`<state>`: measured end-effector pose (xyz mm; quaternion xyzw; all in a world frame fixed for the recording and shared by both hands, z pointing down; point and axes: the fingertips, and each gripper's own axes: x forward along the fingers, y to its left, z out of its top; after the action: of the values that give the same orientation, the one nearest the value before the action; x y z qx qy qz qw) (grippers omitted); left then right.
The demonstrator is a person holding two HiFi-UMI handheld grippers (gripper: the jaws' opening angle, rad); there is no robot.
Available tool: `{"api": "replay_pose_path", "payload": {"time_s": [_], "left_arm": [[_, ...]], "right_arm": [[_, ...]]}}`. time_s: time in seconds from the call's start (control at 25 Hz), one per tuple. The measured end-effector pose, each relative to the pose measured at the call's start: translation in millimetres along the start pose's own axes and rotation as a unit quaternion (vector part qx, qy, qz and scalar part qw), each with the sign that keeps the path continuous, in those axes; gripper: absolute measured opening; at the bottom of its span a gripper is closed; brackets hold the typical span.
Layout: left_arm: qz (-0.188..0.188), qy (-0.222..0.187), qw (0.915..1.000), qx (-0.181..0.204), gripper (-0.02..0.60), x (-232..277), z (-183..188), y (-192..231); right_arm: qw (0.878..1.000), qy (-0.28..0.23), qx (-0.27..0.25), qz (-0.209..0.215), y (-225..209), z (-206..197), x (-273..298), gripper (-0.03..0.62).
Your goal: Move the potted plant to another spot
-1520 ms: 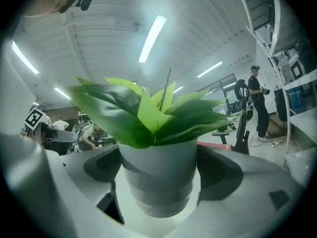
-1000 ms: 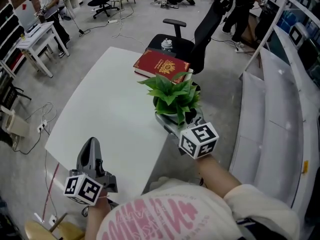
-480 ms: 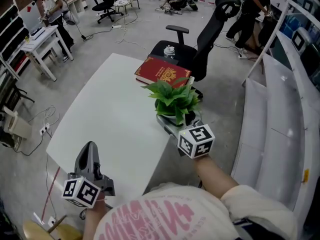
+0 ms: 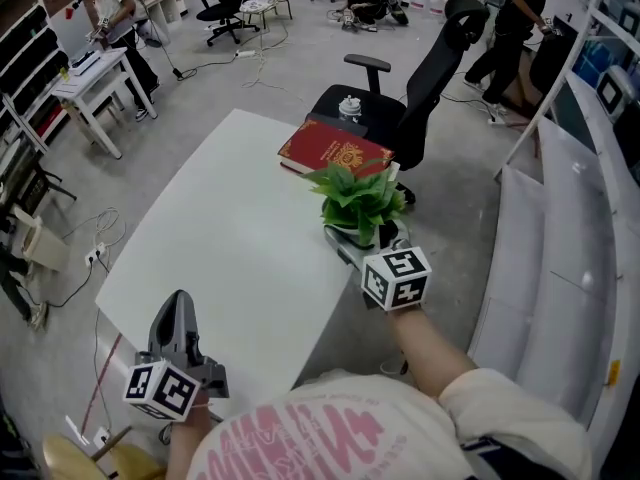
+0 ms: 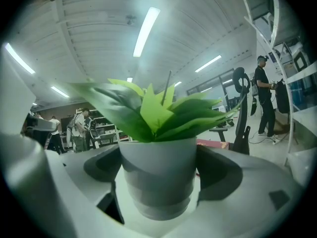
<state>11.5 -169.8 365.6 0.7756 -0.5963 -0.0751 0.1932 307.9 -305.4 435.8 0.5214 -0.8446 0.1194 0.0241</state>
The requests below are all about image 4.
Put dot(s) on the person's right forearm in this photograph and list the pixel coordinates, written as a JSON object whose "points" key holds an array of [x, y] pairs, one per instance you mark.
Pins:
{"points": [[430, 358]]}

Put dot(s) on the white cubby bookcase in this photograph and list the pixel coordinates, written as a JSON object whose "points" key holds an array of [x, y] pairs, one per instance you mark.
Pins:
{"points": [[162, 10]]}

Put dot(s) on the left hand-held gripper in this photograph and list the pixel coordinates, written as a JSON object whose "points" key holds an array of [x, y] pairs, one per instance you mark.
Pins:
{"points": [[162, 390]]}

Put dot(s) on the white countertop appliance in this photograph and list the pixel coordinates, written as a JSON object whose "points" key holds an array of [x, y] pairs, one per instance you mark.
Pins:
{"points": [[629, 20], [615, 93]]}

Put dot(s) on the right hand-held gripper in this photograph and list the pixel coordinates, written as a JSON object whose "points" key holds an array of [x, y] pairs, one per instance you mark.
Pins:
{"points": [[397, 280]]}

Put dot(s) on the white power strip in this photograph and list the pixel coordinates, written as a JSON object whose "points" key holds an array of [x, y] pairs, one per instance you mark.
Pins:
{"points": [[102, 435], [497, 121], [245, 54], [96, 254]]}

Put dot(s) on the person's left forearm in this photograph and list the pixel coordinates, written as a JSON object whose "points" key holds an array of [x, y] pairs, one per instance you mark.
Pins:
{"points": [[187, 448]]}

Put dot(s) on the thick red book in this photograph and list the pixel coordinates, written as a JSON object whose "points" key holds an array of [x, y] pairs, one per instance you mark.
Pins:
{"points": [[330, 145]]}

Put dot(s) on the round wooden table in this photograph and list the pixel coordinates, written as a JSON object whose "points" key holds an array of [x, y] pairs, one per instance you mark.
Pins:
{"points": [[120, 463]]}

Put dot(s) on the green plant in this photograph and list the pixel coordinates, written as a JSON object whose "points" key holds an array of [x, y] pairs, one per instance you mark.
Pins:
{"points": [[355, 198]]}

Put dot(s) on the white shelving with black cases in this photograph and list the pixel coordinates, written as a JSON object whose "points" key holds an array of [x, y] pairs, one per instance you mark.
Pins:
{"points": [[30, 53]]}

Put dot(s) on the white square table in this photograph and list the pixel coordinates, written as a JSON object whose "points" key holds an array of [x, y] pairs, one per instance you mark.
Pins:
{"points": [[225, 248]]}

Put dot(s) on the black high-back office chair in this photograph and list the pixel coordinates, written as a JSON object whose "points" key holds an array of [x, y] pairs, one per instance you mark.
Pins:
{"points": [[430, 83]]}

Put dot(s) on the small white side table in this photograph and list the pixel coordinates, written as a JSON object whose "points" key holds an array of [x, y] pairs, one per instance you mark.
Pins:
{"points": [[100, 75]]}

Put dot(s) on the person's white pink-printed shirt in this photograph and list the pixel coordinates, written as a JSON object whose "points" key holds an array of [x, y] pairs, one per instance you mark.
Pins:
{"points": [[325, 433]]}

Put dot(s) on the white metal shelving rack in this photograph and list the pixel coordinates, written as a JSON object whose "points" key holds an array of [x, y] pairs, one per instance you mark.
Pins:
{"points": [[560, 268]]}

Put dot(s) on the beige waste bin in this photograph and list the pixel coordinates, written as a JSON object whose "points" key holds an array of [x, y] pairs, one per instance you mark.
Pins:
{"points": [[42, 243]]}

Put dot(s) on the flat white device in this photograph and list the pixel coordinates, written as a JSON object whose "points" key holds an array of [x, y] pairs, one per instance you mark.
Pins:
{"points": [[84, 63]]}

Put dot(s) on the brown wooden platform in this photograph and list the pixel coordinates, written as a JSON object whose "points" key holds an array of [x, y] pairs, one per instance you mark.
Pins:
{"points": [[522, 88]]}

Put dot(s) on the blue water container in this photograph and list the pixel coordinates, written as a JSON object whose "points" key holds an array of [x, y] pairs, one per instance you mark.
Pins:
{"points": [[595, 63]]}

